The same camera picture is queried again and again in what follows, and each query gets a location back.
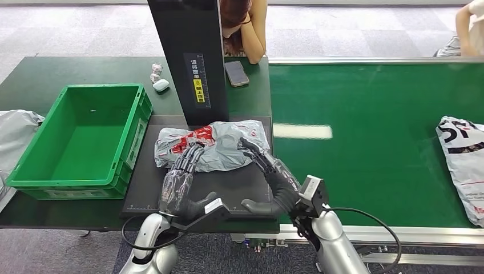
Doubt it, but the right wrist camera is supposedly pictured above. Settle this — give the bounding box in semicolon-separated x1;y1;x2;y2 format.
297;174;330;219

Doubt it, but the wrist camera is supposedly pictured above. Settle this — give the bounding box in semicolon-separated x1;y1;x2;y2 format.
181;198;232;233
297;174;330;219

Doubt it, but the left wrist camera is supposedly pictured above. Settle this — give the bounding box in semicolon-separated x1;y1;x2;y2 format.
181;198;232;233

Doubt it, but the green plastic crate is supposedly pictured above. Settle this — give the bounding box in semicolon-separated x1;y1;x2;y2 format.
5;83;153;200

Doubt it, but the grey smartphone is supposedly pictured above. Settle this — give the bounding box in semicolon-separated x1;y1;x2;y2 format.
224;60;251;88

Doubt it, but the black inbound scanning machine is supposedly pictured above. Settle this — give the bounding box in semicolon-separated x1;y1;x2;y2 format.
120;0;281;221

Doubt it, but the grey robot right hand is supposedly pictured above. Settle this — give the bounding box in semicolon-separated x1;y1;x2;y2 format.
240;136;302;217

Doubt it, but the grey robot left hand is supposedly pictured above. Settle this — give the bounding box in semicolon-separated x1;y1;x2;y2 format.
159;144;219;222

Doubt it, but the person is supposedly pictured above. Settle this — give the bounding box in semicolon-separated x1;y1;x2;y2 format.
433;0;484;58
219;0;268;65

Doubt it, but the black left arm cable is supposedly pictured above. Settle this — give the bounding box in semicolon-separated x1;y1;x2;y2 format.
120;215;186;251

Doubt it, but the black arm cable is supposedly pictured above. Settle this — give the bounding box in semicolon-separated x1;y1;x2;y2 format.
120;215;186;251
321;205;402;274

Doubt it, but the grey courier package red print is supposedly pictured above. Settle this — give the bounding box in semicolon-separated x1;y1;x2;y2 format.
154;120;271;174

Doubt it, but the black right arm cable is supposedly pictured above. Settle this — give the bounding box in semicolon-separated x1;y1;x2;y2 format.
321;205;402;274

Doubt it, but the white courier package black print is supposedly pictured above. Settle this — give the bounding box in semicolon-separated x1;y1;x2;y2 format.
435;116;484;228

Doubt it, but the plain grey courier package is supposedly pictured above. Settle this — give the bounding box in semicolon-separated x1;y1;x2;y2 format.
0;110;45;205

